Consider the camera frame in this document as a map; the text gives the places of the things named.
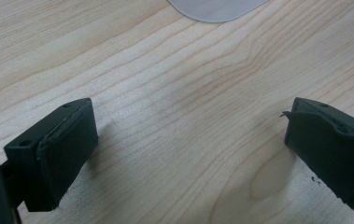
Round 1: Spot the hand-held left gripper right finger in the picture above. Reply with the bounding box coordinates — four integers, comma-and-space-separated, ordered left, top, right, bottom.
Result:
279, 96, 354, 213

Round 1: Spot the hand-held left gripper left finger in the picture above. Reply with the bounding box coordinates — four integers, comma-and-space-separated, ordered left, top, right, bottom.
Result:
4, 97, 100, 213

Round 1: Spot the grey rounded flat mat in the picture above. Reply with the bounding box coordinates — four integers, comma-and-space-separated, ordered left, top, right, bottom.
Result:
167, 0, 271, 24

